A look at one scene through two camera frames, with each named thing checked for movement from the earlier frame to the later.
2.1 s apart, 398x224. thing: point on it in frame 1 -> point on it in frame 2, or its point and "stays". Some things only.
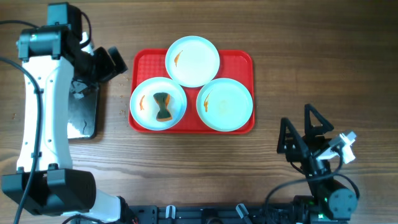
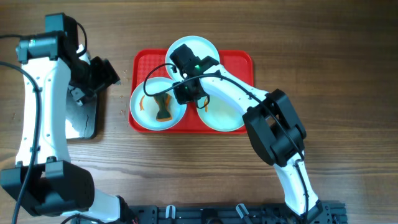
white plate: x=145 y=109 stays
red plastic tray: x=147 y=63 stays
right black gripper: x=302 y=148 -> x=181 y=98
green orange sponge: x=163 y=99 stays
